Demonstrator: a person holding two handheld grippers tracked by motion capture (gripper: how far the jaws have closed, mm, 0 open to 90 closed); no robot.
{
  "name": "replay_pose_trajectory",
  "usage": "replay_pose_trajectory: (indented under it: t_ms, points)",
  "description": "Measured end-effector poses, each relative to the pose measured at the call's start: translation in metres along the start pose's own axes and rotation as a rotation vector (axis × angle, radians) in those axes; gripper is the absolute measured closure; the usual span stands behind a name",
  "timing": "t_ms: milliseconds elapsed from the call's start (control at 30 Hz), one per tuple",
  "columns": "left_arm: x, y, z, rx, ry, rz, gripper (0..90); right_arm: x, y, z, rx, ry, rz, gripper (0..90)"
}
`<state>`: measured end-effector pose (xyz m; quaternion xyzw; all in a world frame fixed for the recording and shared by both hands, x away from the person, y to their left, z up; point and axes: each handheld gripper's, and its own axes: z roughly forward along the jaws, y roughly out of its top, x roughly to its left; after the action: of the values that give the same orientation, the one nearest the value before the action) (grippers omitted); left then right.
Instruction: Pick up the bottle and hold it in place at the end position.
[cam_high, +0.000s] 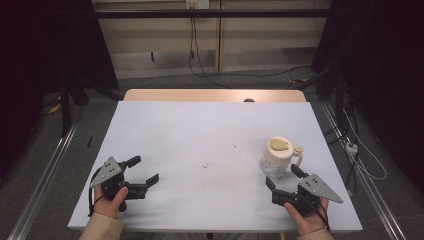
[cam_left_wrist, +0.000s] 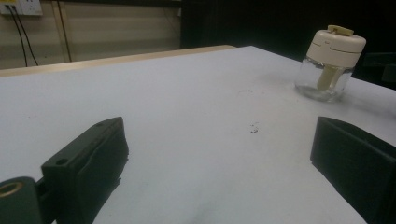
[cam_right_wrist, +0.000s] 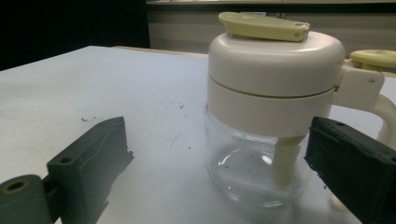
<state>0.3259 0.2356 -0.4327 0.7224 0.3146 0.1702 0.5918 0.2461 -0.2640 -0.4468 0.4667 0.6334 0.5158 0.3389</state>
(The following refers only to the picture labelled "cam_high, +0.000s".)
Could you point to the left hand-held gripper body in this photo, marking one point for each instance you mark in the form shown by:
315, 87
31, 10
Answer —
108, 171

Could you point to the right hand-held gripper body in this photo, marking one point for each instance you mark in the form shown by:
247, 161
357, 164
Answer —
316, 188

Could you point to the clear jar with cream lid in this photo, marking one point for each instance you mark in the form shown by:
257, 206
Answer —
279, 158

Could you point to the person's left hand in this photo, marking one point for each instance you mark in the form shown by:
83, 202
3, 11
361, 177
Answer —
108, 206

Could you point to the person's right hand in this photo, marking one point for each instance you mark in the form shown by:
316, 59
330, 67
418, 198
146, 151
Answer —
310, 224

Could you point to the small black floor item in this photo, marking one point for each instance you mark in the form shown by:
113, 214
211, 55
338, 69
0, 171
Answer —
89, 141

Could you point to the white power strip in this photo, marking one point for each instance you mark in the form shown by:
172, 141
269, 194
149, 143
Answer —
351, 148

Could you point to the white table board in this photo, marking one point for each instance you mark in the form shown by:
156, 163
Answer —
200, 133

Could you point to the black metal stand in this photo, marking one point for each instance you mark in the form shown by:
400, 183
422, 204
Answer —
339, 100
65, 113

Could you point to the yellow floor item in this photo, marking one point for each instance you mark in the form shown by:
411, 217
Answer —
54, 109

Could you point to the dark round knob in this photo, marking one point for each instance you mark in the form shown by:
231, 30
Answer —
249, 100

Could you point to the wooden table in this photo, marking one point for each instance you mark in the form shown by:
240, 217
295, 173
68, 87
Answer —
200, 95

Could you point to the dark curtain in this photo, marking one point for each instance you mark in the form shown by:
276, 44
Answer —
383, 66
40, 50

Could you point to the black horizontal bar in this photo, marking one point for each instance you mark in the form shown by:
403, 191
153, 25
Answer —
213, 13

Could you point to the aluminium floor rail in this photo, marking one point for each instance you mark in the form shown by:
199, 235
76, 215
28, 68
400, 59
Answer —
43, 181
380, 206

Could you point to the wooden vertical post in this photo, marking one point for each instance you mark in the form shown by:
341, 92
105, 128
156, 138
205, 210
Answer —
218, 40

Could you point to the white wall socket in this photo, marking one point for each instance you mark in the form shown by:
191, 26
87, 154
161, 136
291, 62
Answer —
197, 4

